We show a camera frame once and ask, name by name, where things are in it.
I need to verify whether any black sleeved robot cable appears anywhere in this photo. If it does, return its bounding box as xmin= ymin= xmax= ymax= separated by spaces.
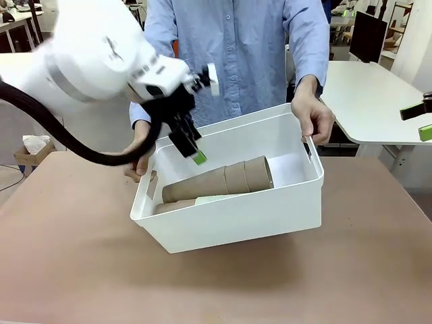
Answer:
xmin=0 ymin=80 xmax=163 ymax=167

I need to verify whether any white plastic basket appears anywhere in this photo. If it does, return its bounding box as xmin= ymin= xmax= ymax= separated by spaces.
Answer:
xmin=130 ymin=102 xmax=325 ymax=255

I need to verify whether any black monitor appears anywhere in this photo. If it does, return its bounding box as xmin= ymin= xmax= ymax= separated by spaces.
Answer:
xmin=348 ymin=10 xmax=389 ymax=65

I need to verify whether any cardboard box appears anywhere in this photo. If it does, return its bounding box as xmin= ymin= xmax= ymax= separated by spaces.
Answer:
xmin=13 ymin=134 xmax=57 ymax=175

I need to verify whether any person's right forearm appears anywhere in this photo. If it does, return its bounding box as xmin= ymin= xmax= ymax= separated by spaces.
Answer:
xmin=129 ymin=100 xmax=153 ymax=131

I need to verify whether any crumpled white paper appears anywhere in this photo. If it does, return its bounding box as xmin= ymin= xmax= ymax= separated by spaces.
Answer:
xmin=22 ymin=134 xmax=51 ymax=152

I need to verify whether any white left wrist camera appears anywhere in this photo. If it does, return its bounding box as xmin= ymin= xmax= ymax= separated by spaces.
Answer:
xmin=205 ymin=63 xmax=221 ymax=98

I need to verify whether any white table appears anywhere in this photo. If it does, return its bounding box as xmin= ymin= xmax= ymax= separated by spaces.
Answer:
xmin=318 ymin=60 xmax=432 ymax=197

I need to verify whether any person's right hand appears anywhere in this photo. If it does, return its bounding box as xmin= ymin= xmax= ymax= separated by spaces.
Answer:
xmin=122 ymin=119 xmax=153 ymax=184

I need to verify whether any person's left hand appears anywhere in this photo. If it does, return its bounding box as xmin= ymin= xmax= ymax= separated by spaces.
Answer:
xmin=290 ymin=75 xmax=337 ymax=146

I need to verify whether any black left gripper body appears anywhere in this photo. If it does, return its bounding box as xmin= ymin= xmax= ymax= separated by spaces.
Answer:
xmin=141 ymin=72 xmax=210 ymax=142

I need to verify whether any person's blue shirt torso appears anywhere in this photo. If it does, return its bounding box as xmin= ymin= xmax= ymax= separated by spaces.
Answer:
xmin=142 ymin=0 xmax=331 ymax=126

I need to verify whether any person's left forearm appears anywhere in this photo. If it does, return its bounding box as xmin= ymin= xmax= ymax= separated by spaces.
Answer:
xmin=286 ymin=33 xmax=331 ymax=100

